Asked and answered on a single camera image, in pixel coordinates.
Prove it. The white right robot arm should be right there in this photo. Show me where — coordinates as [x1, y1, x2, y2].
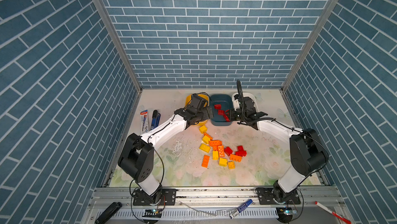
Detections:
[225, 89, 329, 204]

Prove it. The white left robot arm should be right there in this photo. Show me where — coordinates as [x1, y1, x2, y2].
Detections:
[118, 93, 214, 205]

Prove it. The white plastic bin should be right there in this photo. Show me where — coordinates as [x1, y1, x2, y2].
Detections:
[232, 92, 259, 120]

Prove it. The yellow plastic bin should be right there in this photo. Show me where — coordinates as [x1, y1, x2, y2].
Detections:
[186, 92, 209, 127]

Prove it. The yellow cube brick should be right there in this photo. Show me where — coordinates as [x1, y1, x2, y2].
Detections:
[199, 125, 208, 134]

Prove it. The teal plastic bin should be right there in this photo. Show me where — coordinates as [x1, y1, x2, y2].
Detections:
[210, 94, 233, 126]

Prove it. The yellow curved brick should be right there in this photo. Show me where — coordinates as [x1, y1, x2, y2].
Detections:
[199, 143, 211, 153]

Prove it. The red brick cluster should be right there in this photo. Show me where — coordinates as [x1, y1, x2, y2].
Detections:
[224, 145, 247, 157]

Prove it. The blue stapler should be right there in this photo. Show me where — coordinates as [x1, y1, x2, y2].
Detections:
[151, 110, 161, 130]

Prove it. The orange two by four brick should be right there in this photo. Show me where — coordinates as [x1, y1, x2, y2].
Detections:
[217, 145, 225, 158]

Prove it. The orange brick lying apart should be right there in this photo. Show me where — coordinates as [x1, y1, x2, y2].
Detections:
[201, 155, 210, 168]

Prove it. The marker pen package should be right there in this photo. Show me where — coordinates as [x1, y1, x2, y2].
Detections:
[140, 110, 149, 134]

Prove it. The blue marker pen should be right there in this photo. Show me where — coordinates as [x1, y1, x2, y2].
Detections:
[229, 199, 253, 219]

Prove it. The red white marker pen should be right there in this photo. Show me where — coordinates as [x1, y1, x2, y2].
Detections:
[315, 201, 352, 224]

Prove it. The black stapler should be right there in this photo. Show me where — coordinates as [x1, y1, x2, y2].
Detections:
[95, 202, 123, 224]

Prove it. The aluminium front rail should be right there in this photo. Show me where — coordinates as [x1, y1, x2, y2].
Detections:
[82, 186, 353, 224]

